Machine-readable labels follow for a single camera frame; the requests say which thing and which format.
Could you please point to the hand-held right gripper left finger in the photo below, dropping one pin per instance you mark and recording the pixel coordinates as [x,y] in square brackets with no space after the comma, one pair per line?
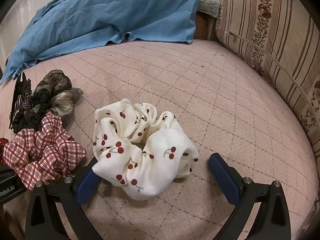
[87,186]

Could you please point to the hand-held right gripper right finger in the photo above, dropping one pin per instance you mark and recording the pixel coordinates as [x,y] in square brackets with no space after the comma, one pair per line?
[225,177]

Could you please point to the dark red patterned scrunchie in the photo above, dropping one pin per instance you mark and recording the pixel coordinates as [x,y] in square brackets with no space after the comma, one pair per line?
[1,145]

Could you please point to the red plaid scrunchie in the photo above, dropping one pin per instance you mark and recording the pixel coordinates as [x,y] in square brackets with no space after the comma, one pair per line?
[42,152]

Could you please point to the white cherry print scrunchie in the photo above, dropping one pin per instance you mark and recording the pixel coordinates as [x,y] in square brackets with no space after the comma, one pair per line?
[150,155]

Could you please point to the black satin scrunchie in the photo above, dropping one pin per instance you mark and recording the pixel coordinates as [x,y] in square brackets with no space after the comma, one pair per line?
[37,115]

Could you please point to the olive sheer beaded scrunchie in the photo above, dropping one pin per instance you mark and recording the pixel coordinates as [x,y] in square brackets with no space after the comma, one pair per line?
[56,83]

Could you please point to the striped floral cushion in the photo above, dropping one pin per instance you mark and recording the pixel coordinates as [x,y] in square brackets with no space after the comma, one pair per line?
[272,30]

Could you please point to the blue cloth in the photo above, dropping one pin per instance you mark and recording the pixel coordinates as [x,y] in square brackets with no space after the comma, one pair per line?
[105,12]

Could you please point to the grey knitted cloth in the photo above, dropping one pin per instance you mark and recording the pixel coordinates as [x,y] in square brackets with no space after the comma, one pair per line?
[208,1]

